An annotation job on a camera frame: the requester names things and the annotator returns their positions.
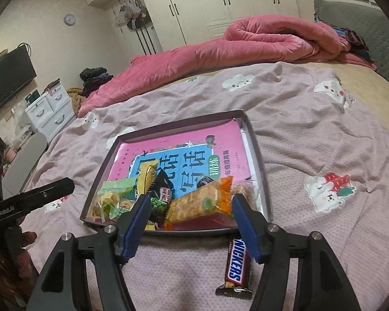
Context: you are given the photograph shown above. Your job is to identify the clear nut candy packet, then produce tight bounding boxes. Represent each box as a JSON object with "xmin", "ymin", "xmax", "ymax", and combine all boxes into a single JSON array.
[{"xmin": 230, "ymin": 184, "xmax": 258, "ymax": 208}]

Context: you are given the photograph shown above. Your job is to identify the brown knitted blanket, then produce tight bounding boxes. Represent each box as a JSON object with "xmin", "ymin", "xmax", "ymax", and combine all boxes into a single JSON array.
[{"xmin": 66, "ymin": 87, "xmax": 85, "ymax": 106}]

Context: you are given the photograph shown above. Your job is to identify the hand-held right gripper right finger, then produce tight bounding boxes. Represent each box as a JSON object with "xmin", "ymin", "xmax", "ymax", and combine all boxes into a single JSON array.
[{"xmin": 231, "ymin": 193, "xmax": 357, "ymax": 311}]

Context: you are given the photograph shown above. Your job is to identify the small dark round snack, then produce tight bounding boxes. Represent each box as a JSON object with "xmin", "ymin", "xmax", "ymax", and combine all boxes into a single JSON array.
[{"xmin": 197, "ymin": 175, "xmax": 216, "ymax": 188}]

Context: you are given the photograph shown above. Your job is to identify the yellow green snack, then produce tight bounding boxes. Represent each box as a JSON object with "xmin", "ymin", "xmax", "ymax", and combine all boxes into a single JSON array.
[{"xmin": 95, "ymin": 190, "xmax": 120, "ymax": 220}]

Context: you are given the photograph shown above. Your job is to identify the light green snack bag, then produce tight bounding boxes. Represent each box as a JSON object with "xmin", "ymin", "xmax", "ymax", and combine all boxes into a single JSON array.
[{"xmin": 99, "ymin": 178, "xmax": 138, "ymax": 201}]

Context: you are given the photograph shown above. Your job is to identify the hanging bags on door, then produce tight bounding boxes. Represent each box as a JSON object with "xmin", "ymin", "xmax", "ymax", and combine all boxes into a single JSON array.
[{"xmin": 115, "ymin": 0, "xmax": 153, "ymax": 30}]

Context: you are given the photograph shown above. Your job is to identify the orange cracker packet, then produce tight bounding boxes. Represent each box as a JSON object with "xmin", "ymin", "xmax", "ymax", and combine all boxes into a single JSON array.
[{"xmin": 164, "ymin": 175, "xmax": 234, "ymax": 230}]

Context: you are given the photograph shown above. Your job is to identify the grey quilted headboard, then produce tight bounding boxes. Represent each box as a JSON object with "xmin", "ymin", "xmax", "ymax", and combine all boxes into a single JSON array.
[{"xmin": 313, "ymin": 0, "xmax": 389, "ymax": 93}]

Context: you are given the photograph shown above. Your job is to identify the white wardrobe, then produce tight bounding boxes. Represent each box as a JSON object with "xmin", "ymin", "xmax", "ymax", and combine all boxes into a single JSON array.
[{"xmin": 84, "ymin": 0, "xmax": 300, "ymax": 52}]

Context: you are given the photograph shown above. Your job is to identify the black wall television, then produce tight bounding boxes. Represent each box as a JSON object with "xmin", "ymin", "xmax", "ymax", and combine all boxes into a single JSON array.
[{"xmin": 0, "ymin": 45, "xmax": 37, "ymax": 117}]

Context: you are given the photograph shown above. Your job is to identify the person's left hand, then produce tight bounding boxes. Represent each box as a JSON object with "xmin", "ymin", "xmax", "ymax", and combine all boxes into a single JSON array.
[{"xmin": 5, "ymin": 231, "xmax": 39, "ymax": 299}]

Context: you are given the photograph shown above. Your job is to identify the pink and blue book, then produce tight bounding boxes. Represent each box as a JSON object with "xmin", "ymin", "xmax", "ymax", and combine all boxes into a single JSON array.
[{"xmin": 108, "ymin": 119, "xmax": 255, "ymax": 198}]

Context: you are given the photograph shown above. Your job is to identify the yellow snack packet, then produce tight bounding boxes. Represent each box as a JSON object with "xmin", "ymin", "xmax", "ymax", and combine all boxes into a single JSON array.
[{"xmin": 137, "ymin": 159, "xmax": 159, "ymax": 198}]

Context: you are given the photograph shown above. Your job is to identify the pink quilt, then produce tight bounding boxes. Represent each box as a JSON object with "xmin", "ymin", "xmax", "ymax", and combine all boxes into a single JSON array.
[{"xmin": 78, "ymin": 16, "xmax": 378, "ymax": 119}]

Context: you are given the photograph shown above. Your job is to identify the brown chocolate bar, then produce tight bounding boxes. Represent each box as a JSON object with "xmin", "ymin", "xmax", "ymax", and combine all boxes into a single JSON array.
[{"xmin": 216, "ymin": 235, "xmax": 254, "ymax": 300}]

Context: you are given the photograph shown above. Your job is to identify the pink printed bed cover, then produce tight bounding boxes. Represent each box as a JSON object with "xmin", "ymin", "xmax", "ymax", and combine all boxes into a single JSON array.
[{"xmin": 19, "ymin": 61, "xmax": 389, "ymax": 311}]

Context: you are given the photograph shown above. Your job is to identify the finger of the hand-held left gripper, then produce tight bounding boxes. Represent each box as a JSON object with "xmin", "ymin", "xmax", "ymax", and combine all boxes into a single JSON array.
[{"xmin": 18, "ymin": 178, "xmax": 76, "ymax": 216}]

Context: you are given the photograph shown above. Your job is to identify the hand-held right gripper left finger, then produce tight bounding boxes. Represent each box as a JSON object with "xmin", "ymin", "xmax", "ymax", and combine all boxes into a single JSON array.
[{"xmin": 26, "ymin": 194, "xmax": 152, "ymax": 311}]

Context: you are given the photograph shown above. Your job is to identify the dark shallow cardboard box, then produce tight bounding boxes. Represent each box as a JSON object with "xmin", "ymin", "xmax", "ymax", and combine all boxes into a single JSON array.
[{"xmin": 80, "ymin": 109, "xmax": 274, "ymax": 236}]

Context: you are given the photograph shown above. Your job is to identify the yellow bed sheet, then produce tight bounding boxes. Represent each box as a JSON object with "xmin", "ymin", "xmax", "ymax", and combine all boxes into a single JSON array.
[{"xmin": 311, "ymin": 63, "xmax": 389, "ymax": 104}]

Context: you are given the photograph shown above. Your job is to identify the white drawer chest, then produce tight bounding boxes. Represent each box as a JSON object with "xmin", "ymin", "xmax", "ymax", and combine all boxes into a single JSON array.
[{"xmin": 25, "ymin": 86, "xmax": 75, "ymax": 143}]

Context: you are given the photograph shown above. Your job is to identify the pile of colourful clothes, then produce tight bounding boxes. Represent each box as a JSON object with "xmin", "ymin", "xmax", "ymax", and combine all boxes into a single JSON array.
[{"xmin": 332, "ymin": 26, "xmax": 377, "ymax": 63}]

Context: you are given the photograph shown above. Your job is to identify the pile of dark clothes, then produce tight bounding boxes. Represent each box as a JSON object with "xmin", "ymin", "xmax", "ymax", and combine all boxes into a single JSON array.
[{"xmin": 79, "ymin": 67, "xmax": 114, "ymax": 96}]

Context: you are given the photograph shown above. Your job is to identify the black green pea packet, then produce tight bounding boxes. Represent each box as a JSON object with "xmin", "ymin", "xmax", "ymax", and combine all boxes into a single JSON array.
[{"xmin": 147, "ymin": 169, "xmax": 176, "ymax": 225}]

